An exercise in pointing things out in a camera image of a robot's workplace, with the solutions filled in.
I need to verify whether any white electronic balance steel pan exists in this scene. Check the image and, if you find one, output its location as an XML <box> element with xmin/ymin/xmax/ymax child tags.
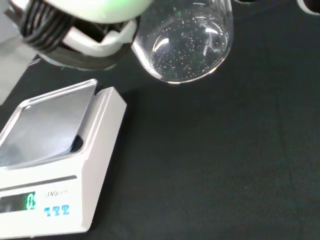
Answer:
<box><xmin>0</xmin><ymin>78</ymin><xmax>128</xmax><ymax>239</ymax></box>

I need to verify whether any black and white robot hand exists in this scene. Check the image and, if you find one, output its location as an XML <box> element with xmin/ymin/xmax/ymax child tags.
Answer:
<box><xmin>4</xmin><ymin>0</ymin><xmax>154</xmax><ymax>73</ymax></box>

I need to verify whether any black bench cloth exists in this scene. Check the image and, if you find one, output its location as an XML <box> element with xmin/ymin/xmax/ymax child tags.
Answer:
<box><xmin>0</xmin><ymin>0</ymin><xmax>320</xmax><ymax>240</ymax></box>

